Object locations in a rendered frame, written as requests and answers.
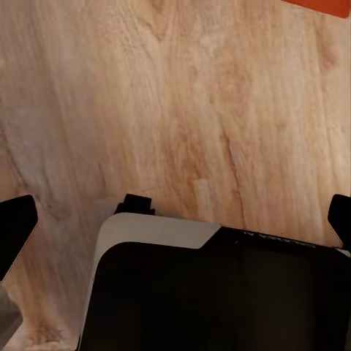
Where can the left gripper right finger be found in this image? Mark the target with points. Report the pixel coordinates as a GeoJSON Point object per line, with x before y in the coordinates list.
{"type": "Point", "coordinates": [339, 216]}

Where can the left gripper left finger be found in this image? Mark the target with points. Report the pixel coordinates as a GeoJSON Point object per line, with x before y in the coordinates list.
{"type": "Point", "coordinates": [18, 218]}

